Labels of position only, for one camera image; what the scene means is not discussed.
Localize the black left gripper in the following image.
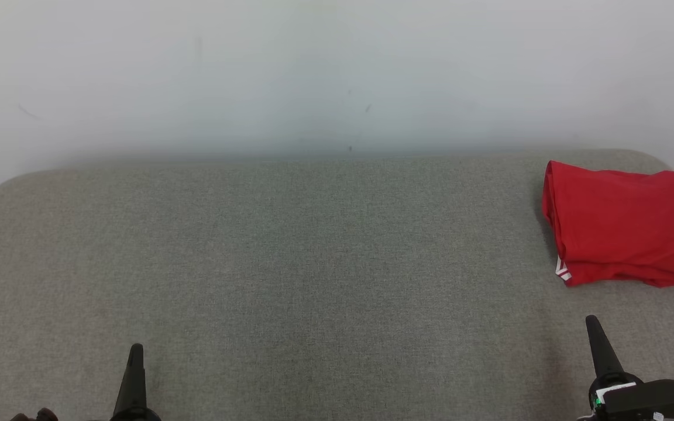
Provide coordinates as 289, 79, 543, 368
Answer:
108, 343, 163, 421

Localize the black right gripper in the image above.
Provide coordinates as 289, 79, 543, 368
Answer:
582, 315, 674, 421

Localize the red jersey with white panel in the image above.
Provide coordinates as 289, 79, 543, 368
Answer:
541, 160, 674, 271

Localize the grey fabric sofa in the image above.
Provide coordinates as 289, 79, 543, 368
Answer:
0, 149, 674, 421

